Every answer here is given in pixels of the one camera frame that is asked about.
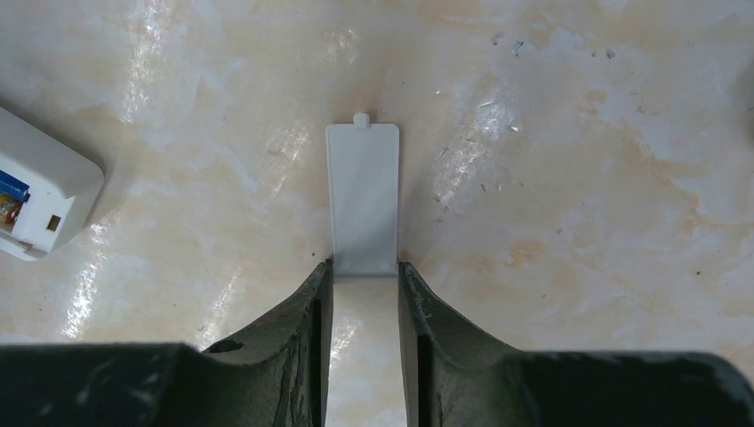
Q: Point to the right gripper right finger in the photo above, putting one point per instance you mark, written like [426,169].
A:
[456,374]

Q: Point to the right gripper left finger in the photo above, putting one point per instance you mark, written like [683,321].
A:
[272,372]

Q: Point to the white battery cover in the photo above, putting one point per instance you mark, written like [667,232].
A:
[363,182]

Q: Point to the white remote control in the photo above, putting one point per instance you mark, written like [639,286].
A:
[63,186]

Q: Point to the orange battery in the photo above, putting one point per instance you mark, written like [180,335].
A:
[9,209]

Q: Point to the blue battery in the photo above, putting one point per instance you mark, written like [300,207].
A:
[14,188]

